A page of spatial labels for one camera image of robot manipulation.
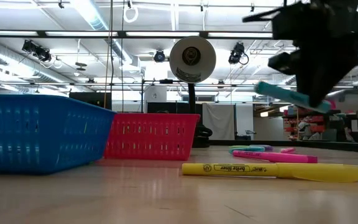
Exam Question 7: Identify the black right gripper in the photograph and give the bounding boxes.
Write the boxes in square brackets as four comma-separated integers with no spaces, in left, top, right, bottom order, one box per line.
[242,0,358,108]

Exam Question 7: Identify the blue Sharpie highlighter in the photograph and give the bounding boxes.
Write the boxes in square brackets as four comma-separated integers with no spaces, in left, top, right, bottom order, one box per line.
[255,81,332,114]

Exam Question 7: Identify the reddish pink Sharpie highlighter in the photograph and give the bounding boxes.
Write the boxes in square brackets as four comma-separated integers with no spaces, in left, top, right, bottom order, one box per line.
[232,150,318,164]

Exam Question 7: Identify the short blue highlighter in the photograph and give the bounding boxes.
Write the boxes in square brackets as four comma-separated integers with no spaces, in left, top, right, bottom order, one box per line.
[228,146,266,155]

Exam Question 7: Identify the yellow BIC highlighter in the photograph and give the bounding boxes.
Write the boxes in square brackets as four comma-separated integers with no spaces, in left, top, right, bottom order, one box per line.
[181,162,358,184]

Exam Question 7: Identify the shelf with red bins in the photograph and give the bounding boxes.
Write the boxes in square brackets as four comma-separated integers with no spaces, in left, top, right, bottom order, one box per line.
[283,104,341,141]

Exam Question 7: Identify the short purple highlighter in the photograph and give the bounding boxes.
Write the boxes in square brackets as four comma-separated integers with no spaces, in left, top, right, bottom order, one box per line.
[249,144,273,152]

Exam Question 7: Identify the white partition screen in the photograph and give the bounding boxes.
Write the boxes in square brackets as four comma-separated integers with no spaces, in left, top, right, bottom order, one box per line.
[202,103,254,141]

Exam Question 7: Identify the black overhead crossbar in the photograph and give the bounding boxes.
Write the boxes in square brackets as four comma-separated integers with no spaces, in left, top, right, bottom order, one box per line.
[0,30,273,40]

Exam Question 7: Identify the black partition panel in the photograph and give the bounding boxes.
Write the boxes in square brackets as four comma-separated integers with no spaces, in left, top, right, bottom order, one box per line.
[147,101,203,114]

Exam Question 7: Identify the round black spotlight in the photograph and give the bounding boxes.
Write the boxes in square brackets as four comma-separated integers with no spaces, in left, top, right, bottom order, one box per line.
[153,49,167,63]

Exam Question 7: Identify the red plastic basket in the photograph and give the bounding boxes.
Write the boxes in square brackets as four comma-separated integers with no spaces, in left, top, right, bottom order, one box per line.
[103,113,201,162]

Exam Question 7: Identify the blue plastic basket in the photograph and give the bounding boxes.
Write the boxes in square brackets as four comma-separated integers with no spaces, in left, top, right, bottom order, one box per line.
[0,94,117,175]

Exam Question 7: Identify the black track spotlights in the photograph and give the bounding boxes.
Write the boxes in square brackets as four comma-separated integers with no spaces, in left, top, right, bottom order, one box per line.
[22,39,53,63]

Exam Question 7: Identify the black ceiling-hung camera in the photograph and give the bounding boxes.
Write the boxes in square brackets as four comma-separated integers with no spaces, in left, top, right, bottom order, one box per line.
[228,42,250,65]

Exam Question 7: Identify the white hanging ring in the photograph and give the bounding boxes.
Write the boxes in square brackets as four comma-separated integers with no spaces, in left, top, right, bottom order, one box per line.
[123,6,139,23]

